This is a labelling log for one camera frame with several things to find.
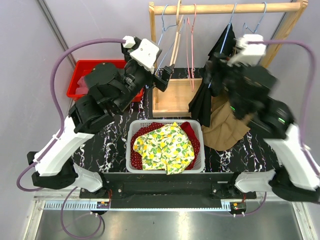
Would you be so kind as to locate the yellow floral garment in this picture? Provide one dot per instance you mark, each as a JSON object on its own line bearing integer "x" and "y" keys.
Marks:
{"x": 165, "y": 148}

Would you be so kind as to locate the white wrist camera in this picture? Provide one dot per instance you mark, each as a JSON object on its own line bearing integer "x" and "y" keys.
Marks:
{"x": 145, "y": 52}
{"x": 248, "y": 54}

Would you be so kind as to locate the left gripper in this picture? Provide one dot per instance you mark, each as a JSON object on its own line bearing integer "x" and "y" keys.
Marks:
{"x": 161, "y": 83}

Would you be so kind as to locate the tan garment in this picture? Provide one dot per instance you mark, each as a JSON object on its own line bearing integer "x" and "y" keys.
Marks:
{"x": 225, "y": 130}

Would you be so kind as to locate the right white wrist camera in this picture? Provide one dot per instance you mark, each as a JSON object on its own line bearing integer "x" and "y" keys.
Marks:
{"x": 248, "y": 54}

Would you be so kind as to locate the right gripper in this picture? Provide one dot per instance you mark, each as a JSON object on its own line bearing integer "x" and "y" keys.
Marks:
{"x": 221, "y": 66}

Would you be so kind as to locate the pink wire hanger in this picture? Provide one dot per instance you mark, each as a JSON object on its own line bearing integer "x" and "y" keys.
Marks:
{"x": 190, "y": 48}

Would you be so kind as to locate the pink cloth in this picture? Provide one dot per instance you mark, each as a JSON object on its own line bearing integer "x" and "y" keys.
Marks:
{"x": 82, "y": 88}

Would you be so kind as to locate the black garment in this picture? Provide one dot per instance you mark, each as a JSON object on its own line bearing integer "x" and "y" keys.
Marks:
{"x": 200, "y": 105}

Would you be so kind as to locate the white plastic basket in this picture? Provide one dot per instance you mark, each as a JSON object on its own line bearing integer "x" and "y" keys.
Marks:
{"x": 138, "y": 127}

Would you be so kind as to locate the red plastic bin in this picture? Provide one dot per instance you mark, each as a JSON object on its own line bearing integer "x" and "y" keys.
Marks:
{"x": 83, "y": 68}

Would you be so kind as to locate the wooden clothes rack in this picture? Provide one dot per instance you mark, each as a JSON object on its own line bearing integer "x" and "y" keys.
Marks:
{"x": 211, "y": 19}

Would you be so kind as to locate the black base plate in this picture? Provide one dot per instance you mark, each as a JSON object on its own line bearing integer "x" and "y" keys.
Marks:
{"x": 161, "y": 191}

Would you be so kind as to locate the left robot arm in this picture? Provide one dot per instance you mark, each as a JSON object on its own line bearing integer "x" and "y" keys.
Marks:
{"x": 110, "y": 91}

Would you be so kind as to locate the red polka dot garment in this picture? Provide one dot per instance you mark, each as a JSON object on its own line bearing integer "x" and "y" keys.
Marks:
{"x": 167, "y": 146}

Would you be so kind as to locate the wooden hanger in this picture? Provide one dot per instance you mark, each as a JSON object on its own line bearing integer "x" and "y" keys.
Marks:
{"x": 179, "y": 21}

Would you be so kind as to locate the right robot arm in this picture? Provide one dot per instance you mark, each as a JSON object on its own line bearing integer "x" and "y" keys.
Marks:
{"x": 247, "y": 88}

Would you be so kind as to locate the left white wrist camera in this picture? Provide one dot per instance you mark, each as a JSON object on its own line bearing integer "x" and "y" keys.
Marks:
{"x": 145, "y": 52}

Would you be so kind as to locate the red skirt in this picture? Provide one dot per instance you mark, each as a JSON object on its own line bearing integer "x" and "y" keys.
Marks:
{"x": 187, "y": 128}

